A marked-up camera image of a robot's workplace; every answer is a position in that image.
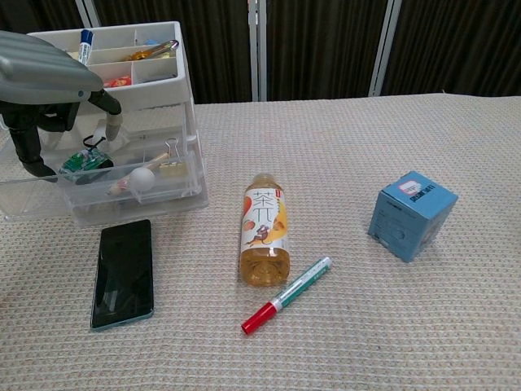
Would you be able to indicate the amber tea bottle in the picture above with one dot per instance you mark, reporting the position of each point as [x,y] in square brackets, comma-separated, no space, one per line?
[264,228]

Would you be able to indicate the blue cardboard box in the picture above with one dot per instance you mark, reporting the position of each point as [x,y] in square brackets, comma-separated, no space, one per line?
[407,220]

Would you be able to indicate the red candy packet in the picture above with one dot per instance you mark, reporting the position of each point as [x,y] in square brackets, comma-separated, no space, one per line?
[118,81]

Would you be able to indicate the small light blue item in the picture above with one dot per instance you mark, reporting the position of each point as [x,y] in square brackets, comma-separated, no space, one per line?
[151,40]

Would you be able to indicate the white plastic drawer organizer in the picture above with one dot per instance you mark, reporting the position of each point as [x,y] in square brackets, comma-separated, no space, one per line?
[163,87]

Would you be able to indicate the black folding screen panel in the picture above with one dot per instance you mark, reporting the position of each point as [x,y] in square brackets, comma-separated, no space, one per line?
[460,45]
[32,14]
[211,49]
[321,49]

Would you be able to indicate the beige woven tablecloth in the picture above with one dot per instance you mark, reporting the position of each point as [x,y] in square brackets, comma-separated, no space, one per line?
[366,326]

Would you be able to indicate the red capped marker pen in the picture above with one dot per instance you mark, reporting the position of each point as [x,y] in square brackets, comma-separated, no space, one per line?
[293,291]

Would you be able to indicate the blue capped whiteboard marker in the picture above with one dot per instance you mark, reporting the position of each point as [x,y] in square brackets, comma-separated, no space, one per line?
[85,47]

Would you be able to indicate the small green black gadget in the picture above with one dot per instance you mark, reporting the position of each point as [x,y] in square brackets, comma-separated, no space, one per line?
[79,163]

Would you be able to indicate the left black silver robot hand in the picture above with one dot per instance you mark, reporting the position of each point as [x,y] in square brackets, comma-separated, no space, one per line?
[40,73]

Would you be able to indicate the white ping pong ball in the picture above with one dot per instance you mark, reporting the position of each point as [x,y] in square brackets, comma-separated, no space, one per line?
[142,180]

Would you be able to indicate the black smartphone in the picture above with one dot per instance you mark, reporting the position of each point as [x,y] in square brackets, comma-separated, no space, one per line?
[124,273]

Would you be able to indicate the clear plastic drawer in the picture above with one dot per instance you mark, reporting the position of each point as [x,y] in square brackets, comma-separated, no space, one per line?
[32,199]
[163,210]

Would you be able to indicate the gold binder clip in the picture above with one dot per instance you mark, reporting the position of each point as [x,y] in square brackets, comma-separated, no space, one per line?
[173,165]

